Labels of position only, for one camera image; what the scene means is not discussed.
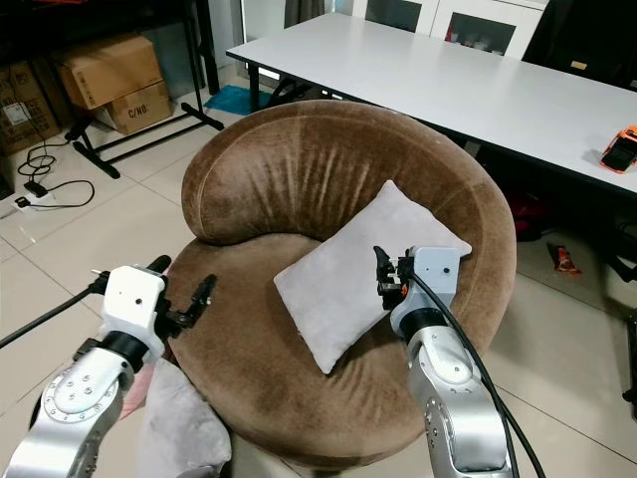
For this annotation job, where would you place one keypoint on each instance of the orange snack packet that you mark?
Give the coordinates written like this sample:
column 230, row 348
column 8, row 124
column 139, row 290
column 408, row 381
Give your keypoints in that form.
column 564, row 259

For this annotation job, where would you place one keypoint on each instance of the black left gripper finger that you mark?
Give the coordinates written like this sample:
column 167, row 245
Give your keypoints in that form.
column 160, row 264
column 205, row 293

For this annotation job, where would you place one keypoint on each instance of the red object under table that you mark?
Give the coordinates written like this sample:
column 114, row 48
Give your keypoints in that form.
column 526, row 214

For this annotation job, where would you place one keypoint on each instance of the grey rectangular pillow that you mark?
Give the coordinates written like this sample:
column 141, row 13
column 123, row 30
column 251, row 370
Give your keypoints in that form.
column 184, row 438
column 358, row 274

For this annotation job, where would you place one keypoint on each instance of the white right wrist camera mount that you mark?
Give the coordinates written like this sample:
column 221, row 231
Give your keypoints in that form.
column 436, row 274

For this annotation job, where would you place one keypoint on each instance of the small brown item on table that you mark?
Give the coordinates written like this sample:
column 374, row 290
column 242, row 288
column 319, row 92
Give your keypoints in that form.
column 578, row 65

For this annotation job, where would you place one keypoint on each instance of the brown round velvet sofa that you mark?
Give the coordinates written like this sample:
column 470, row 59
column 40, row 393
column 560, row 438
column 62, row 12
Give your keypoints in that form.
column 309, row 164

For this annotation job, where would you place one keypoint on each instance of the black metal rack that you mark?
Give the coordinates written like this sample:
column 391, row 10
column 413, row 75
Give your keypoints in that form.
column 149, row 131

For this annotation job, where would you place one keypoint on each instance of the long white table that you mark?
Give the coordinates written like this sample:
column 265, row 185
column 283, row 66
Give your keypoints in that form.
column 438, row 85

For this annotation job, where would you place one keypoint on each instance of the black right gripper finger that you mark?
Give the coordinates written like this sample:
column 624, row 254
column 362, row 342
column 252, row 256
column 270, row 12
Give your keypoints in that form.
column 406, row 267
column 385, row 266

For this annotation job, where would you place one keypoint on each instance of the cardboard box with black print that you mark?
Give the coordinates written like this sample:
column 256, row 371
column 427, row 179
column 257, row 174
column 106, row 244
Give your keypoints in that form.
column 141, row 108

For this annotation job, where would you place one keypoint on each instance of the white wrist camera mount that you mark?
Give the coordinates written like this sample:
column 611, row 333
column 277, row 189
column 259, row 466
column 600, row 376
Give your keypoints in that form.
column 436, row 274
column 134, row 299

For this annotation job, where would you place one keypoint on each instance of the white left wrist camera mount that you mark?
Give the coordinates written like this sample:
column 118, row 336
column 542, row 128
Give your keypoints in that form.
column 134, row 299

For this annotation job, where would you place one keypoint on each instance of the teal floor mat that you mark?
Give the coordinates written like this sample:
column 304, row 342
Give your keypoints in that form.
column 231, row 99

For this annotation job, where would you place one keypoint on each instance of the white power strip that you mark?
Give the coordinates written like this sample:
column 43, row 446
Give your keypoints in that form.
column 35, row 200

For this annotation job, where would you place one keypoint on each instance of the white cabinet with glass doors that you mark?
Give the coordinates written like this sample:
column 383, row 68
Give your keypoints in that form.
column 448, row 25

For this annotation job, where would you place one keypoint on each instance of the cardboard box with white label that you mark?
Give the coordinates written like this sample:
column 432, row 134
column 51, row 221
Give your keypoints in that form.
column 25, row 108

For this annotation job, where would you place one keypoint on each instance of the orange and black device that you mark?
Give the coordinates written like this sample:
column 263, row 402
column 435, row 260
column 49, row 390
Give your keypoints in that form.
column 621, row 149

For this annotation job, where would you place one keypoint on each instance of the plain brown cardboard box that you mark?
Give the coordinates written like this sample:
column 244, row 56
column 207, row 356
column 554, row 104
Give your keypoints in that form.
column 109, row 68

